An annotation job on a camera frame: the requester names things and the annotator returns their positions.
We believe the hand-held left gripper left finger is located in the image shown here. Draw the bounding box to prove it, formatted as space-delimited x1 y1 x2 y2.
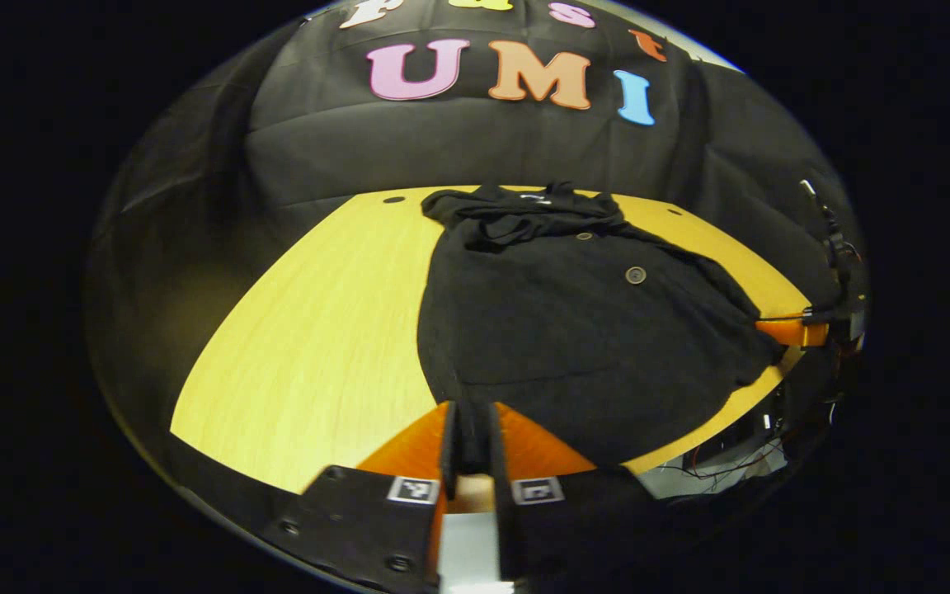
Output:
273 401 477 594

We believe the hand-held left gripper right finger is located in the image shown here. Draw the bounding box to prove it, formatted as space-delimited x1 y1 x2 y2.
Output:
487 401 667 583

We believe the black buttoned garment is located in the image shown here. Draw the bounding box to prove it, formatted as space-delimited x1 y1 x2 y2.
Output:
417 182 789 468

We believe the black backdrop cloth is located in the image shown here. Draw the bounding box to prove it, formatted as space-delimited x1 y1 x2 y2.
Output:
87 0 865 463

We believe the thin red cable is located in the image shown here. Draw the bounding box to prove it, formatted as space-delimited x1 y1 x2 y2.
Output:
684 441 785 482

